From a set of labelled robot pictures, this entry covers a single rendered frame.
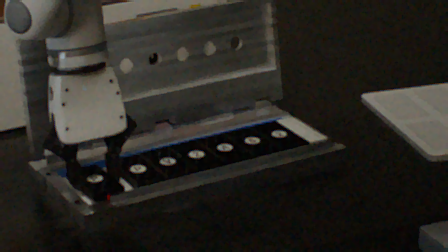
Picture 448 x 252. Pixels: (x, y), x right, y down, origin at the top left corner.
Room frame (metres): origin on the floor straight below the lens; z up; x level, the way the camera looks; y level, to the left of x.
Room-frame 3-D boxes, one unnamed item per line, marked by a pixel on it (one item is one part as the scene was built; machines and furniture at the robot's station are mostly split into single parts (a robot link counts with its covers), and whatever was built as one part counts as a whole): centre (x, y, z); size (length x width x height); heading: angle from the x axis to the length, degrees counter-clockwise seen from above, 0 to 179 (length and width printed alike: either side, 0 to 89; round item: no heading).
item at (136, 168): (1.52, 0.06, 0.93); 0.10 x 0.05 x 0.01; 27
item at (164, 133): (1.59, -0.01, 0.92); 0.44 x 0.21 x 0.04; 118
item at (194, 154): (1.57, -0.02, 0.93); 0.10 x 0.05 x 0.01; 27
